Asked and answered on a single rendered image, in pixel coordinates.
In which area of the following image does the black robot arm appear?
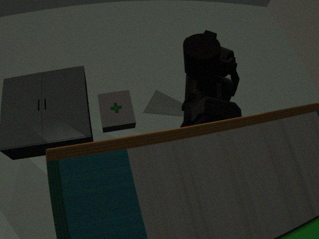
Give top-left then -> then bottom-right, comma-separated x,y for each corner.
183,30 -> 239,101

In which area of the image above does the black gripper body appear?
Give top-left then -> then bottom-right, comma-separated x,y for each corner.
180,88 -> 241,127

